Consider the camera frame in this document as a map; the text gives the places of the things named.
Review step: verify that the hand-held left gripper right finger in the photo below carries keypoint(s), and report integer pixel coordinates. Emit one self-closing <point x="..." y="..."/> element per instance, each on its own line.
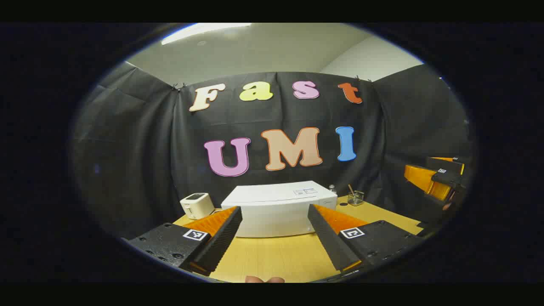
<point x="329" y="242"/>

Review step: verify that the white toaster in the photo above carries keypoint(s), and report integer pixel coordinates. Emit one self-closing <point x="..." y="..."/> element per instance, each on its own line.
<point x="196" y="205"/>

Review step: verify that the ceiling light panel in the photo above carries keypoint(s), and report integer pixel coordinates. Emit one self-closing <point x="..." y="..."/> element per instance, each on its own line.
<point x="199" y="30"/>

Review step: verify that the glass jar with sticks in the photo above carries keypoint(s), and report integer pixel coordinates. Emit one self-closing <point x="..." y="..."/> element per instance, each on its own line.
<point x="355" y="198"/>

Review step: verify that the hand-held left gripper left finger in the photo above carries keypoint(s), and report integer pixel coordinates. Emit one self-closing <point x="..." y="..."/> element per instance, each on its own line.
<point x="221" y="242"/>

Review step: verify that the white microwave oven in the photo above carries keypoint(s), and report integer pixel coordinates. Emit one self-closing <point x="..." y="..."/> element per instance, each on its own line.
<point x="276" y="208"/>

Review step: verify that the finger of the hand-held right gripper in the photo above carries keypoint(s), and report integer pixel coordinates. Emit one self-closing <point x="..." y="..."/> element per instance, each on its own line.
<point x="420" y="176"/>
<point x="446" y="163"/>

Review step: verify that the black backdrop cloth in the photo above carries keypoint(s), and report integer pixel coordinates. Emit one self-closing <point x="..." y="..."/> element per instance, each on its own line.
<point x="140" y="148"/>

